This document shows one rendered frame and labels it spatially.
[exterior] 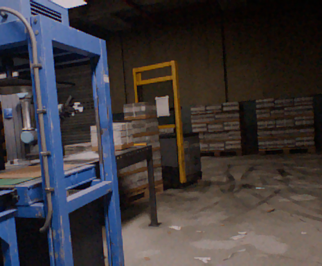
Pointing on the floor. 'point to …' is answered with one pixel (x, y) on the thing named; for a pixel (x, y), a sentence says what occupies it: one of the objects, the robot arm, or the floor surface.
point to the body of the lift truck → (192, 145)
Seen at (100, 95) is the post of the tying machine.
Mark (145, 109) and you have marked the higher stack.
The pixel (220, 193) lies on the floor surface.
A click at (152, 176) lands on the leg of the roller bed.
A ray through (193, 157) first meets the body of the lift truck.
